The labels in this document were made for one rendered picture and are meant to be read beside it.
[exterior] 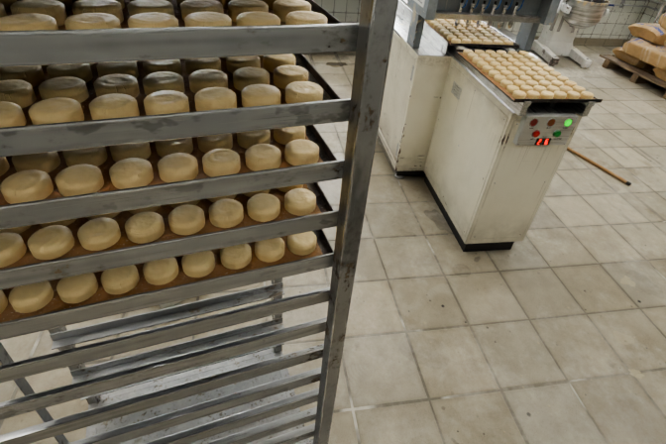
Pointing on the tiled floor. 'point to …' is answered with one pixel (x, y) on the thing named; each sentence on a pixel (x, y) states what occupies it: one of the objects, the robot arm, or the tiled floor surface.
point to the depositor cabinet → (411, 100)
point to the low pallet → (632, 70)
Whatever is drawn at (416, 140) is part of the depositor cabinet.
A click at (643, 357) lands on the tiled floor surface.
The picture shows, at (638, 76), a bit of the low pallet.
